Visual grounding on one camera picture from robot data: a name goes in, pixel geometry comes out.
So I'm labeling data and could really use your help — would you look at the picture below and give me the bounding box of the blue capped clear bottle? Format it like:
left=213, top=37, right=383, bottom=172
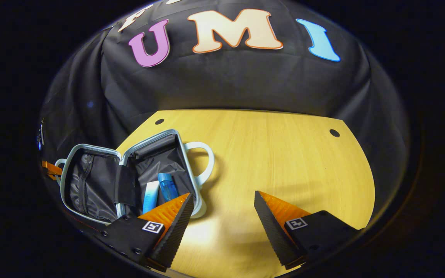
left=157, top=173, right=180, bottom=202

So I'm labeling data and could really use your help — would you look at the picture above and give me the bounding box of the light blue suitcase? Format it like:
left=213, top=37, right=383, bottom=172
left=54, top=129, right=215, bottom=227

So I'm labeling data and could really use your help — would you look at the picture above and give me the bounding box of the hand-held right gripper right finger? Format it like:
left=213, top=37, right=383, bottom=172
left=254, top=190, right=362, bottom=270

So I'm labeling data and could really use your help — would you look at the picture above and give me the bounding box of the black backdrop cloth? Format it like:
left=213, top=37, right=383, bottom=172
left=39, top=0, right=410, bottom=217

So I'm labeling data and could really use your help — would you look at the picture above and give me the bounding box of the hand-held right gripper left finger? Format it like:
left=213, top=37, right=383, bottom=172
left=93, top=192, right=195, bottom=273

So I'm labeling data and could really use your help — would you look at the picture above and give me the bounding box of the blue and white tube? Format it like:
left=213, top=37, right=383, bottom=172
left=142, top=181, right=160, bottom=214

